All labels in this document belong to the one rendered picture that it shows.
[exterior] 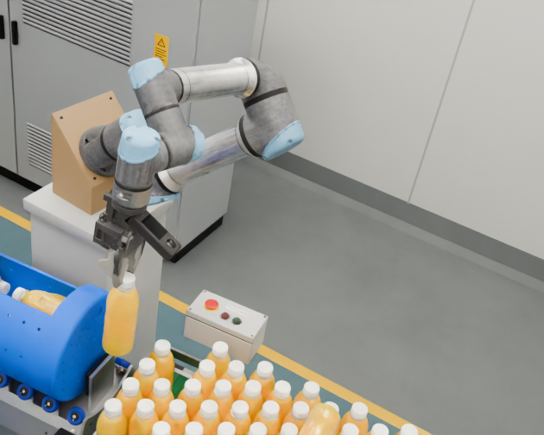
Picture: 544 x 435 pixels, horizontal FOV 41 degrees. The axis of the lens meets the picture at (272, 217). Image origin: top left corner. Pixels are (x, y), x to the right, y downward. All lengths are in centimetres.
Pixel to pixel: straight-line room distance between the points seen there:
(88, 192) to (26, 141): 200
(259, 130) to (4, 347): 79
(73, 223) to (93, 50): 151
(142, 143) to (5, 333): 65
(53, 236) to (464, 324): 236
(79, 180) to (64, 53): 159
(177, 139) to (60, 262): 95
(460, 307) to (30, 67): 255
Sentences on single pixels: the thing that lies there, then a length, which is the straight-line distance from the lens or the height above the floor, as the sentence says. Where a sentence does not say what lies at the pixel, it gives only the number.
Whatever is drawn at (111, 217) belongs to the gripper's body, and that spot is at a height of 155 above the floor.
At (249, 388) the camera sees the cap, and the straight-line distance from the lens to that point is 178.
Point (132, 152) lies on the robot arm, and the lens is 137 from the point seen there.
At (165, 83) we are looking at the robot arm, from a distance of 148.
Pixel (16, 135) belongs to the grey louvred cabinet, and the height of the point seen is 36.
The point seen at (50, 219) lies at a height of 113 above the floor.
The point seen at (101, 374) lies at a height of 103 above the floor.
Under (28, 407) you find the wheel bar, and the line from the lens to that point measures 196.
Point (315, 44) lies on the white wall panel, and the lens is 432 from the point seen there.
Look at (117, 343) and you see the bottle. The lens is 167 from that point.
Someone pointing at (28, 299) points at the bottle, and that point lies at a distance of 186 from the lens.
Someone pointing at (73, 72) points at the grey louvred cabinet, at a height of 87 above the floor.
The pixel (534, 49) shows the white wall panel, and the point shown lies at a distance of 393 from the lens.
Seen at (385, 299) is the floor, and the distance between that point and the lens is 388.
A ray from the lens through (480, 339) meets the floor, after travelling 388.
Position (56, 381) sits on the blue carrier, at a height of 110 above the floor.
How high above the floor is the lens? 243
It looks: 35 degrees down
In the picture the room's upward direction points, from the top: 11 degrees clockwise
